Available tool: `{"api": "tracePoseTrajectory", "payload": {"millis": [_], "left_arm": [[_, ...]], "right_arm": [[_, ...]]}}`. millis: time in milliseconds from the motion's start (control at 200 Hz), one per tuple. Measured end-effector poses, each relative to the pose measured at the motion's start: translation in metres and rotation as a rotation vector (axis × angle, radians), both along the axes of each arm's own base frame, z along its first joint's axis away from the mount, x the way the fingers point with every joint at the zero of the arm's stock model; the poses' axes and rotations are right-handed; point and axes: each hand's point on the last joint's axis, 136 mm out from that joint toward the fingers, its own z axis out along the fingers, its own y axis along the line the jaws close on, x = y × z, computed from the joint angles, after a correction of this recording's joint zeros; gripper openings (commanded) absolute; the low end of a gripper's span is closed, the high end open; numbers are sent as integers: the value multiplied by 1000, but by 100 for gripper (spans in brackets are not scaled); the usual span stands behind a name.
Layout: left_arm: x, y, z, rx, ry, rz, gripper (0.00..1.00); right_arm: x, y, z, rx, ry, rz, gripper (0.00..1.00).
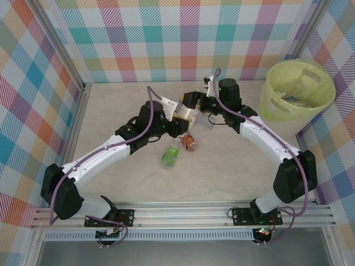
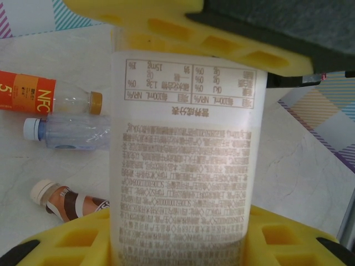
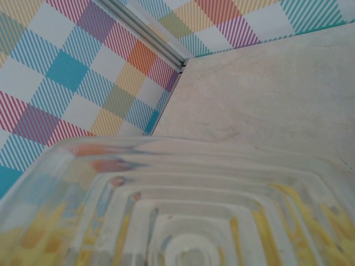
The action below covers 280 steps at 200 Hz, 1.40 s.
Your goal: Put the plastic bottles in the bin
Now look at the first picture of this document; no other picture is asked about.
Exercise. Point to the grey metal shelf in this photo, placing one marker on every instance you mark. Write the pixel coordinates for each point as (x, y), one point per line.
(180, 255)

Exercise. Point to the aluminium mounting rail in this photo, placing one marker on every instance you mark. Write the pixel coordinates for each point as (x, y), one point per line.
(180, 216)

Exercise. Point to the right aluminium corner post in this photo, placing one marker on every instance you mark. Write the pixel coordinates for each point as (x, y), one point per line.
(308, 27)

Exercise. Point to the brown coffee label bottle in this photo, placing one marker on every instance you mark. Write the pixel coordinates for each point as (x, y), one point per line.
(190, 142)

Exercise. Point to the left aluminium corner post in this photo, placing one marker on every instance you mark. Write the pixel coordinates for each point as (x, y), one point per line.
(63, 41)

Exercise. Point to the green label plastic bottle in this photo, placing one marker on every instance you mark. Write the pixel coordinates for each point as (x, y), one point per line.
(169, 156)

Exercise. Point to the controller circuit board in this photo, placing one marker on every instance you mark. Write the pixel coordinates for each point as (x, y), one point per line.
(109, 232)
(263, 232)

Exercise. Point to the long clear plastic bottle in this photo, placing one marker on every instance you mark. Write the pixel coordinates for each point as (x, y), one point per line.
(205, 122)

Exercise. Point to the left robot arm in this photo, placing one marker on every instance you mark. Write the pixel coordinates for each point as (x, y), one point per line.
(94, 160)

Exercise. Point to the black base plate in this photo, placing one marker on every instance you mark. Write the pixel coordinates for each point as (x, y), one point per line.
(126, 217)
(241, 216)

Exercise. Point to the left aluminium side rail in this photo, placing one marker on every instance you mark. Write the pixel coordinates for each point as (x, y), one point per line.
(73, 133)

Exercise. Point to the left controller circuit board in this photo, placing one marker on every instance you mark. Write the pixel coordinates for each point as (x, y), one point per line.
(109, 232)

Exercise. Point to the right controller circuit board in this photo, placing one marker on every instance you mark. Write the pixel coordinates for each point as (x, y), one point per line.
(263, 232)

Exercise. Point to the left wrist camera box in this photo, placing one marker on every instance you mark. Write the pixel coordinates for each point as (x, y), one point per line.
(169, 102)

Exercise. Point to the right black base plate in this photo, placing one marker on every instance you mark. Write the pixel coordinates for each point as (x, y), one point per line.
(241, 216)

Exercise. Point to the light green plastic bin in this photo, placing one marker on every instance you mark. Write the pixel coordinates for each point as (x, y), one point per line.
(313, 83)

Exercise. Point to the aluminium corner post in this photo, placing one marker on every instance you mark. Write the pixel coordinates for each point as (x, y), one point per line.
(63, 41)
(308, 27)

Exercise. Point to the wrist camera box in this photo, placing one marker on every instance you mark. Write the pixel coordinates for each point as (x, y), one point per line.
(208, 81)
(169, 102)

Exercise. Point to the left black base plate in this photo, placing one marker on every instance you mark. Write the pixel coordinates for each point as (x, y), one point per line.
(126, 217)

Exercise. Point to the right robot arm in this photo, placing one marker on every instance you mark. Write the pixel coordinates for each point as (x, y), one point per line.
(266, 138)

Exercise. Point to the white plastic bin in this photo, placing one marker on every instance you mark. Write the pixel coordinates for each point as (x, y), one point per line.
(277, 127)

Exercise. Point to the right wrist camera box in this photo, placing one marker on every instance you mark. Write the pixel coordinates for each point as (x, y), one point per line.
(208, 81)

